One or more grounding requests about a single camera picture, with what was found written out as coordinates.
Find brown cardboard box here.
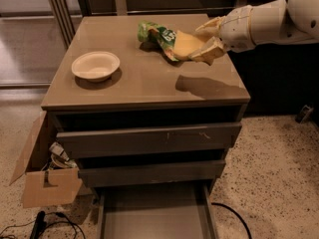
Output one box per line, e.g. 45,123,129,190
9,112,82,208

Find grey drawer cabinet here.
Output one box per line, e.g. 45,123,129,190
40,13,251,197

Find black cable right floor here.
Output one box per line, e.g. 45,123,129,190
210,202,253,239

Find white paper bowl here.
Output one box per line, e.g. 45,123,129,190
71,52,120,82

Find crumpled items in box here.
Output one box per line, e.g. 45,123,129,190
49,141,77,168

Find grey bottom drawer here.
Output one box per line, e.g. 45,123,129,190
97,182,218,239

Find dark floor bracket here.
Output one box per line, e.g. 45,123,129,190
295,105,314,123

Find black cable left floor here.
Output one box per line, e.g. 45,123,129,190
0,211,87,239

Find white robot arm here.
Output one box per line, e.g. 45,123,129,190
187,0,319,65

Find green chip bag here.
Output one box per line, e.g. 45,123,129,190
138,21,178,62

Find grey middle drawer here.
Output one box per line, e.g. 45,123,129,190
79,160,225,187

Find grey top drawer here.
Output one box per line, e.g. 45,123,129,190
57,122,241,159

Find black cable floor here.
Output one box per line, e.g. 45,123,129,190
210,202,253,239
0,211,87,239

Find yellow sponge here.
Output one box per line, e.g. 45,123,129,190
172,31,204,60

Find metal railing frame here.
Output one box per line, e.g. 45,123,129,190
43,0,300,48

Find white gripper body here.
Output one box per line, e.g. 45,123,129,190
219,5,255,53

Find black power strip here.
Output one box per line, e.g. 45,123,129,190
29,211,46,239

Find grey drawer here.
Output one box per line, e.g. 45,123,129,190
79,160,225,187
57,122,241,159
97,182,218,239

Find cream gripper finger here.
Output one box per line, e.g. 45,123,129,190
194,16,225,40
188,37,226,66

